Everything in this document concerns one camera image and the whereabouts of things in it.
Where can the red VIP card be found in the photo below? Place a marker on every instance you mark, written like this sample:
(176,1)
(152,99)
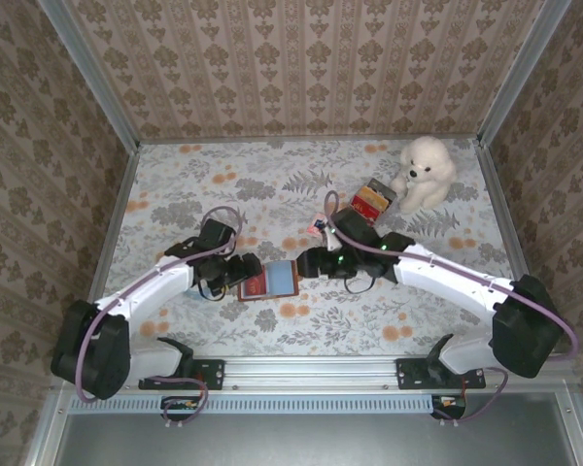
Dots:
(365,204)
(253,287)

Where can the brown leather card holder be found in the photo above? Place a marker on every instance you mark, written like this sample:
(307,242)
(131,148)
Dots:
(279,279)

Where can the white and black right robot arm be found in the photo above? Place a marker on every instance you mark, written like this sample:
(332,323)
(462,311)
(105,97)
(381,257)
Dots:
(447,281)

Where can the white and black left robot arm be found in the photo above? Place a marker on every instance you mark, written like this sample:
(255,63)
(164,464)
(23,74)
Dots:
(150,286)

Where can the gold VIP card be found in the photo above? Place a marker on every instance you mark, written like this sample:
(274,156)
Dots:
(378,194)

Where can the red box with cards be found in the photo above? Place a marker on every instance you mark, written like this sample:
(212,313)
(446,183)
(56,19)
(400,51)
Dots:
(381,196)

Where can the pink tissue pack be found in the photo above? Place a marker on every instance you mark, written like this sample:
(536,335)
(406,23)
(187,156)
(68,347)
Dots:
(316,224)

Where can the white plush dog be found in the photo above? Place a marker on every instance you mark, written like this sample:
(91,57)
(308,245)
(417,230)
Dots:
(425,179)

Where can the floral tablecloth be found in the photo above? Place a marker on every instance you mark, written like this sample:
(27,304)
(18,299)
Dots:
(320,330)

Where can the grey metal shelf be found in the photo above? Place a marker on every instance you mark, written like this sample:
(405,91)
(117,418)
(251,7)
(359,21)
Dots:
(320,442)

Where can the thin aluminium table rail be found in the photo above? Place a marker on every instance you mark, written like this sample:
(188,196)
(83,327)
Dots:
(272,140)

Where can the aluminium table side rail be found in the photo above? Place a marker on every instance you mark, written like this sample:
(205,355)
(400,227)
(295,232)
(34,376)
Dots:
(110,242)
(490,165)

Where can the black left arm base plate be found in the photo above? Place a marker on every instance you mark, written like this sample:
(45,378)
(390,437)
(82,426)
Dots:
(214,374)

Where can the wide aluminium mounting rail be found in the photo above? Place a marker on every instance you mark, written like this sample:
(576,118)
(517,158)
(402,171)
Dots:
(311,371)

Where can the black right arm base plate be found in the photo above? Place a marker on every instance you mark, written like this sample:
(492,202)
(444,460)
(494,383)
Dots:
(408,374)

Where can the slanted aluminium frame post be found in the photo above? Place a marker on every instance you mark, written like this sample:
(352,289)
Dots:
(522,73)
(93,73)

